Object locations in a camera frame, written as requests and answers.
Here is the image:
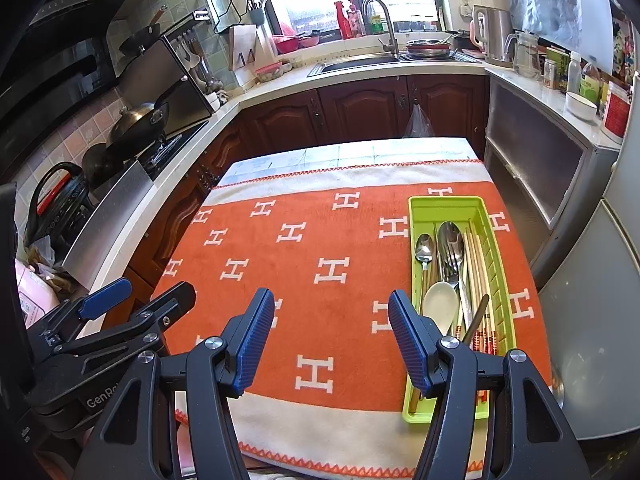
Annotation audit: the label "red bottle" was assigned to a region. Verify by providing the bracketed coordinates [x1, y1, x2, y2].
[336, 1, 354, 40]

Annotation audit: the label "bronze metal chopstick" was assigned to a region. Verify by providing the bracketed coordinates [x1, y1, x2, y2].
[462, 294, 491, 346]

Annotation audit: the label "red canister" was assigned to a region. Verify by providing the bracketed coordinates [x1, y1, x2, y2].
[599, 81, 632, 144]

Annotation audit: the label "white plastic bottle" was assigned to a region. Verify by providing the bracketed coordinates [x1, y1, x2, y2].
[566, 51, 584, 94]

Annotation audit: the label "grey refrigerator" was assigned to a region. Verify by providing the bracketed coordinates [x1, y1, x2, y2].
[529, 72, 640, 441]

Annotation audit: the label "hanging plastic bag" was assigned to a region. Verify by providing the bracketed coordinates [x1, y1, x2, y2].
[403, 104, 436, 139]

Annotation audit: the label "steel faucet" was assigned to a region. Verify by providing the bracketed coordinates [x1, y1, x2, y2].
[362, 0, 402, 56]

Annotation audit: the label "steel splash panel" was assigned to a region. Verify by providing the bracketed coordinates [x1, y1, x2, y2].
[61, 159, 154, 282]

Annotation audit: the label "wooden cutting board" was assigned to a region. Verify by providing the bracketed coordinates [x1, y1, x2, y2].
[228, 24, 274, 72]

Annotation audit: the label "pink package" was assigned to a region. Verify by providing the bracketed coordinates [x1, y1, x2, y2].
[14, 259, 67, 332]

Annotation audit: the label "frosted door cabinet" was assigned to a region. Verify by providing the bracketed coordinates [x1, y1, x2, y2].
[481, 71, 622, 274]

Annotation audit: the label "steel sink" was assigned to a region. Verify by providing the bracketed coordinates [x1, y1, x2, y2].
[306, 55, 409, 79]

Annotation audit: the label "green plastic tray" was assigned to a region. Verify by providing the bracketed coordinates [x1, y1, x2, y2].
[402, 195, 517, 423]

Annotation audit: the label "stacked dishes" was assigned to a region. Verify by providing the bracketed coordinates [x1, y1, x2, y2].
[404, 36, 459, 62]

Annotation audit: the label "pink bowl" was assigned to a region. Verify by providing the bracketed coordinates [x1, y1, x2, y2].
[271, 34, 307, 54]

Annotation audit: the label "white bowl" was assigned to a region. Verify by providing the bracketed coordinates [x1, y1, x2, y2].
[564, 91, 599, 122]

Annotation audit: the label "dark wooden base cabinets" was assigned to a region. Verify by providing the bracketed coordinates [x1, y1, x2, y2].
[105, 74, 492, 311]

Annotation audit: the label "white ceramic spoon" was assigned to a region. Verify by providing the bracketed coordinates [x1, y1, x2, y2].
[421, 281, 460, 336]

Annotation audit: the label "steel fork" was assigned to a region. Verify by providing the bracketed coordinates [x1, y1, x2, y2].
[442, 247, 465, 293]

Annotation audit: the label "wire wall rack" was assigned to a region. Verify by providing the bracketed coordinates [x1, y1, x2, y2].
[201, 0, 269, 37]

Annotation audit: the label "glass jug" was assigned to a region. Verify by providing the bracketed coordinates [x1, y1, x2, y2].
[506, 31, 544, 82]

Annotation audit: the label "wok with lid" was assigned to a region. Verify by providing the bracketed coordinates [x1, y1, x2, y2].
[106, 81, 189, 150]

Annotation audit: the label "plastic wall sheet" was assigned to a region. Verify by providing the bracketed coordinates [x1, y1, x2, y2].
[504, 0, 614, 77]

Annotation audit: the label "black range hood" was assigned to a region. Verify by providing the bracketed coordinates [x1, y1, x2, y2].
[0, 0, 132, 182]

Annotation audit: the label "pale checked table cover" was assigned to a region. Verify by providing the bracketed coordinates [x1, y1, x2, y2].
[220, 136, 483, 188]

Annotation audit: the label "small steel spoon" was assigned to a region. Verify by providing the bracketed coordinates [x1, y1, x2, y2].
[414, 233, 435, 286]

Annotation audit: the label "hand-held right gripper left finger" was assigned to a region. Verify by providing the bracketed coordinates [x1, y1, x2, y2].
[72, 287, 275, 480]

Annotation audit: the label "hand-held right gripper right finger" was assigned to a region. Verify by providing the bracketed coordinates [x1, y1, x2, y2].
[389, 290, 591, 480]

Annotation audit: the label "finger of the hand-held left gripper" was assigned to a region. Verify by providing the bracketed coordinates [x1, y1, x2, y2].
[55, 282, 197, 358]
[27, 277, 133, 357]

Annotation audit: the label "large steel spoon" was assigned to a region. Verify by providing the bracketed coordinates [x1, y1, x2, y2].
[438, 221, 476, 333]

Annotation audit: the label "gas stove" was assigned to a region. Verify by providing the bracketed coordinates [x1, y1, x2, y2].
[134, 119, 212, 182]

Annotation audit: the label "black frying pan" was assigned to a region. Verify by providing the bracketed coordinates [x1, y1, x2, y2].
[119, 6, 169, 57]

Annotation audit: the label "electric kettle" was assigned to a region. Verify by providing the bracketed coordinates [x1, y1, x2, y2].
[469, 4, 514, 69]

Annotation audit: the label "orange patterned blanket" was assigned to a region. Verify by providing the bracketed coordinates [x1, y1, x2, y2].
[150, 157, 553, 478]

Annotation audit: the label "green label bottle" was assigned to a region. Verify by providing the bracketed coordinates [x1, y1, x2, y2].
[579, 61, 602, 107]

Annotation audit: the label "food container pink lid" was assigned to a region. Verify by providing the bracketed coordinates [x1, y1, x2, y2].
[254, 61, 284, 84]

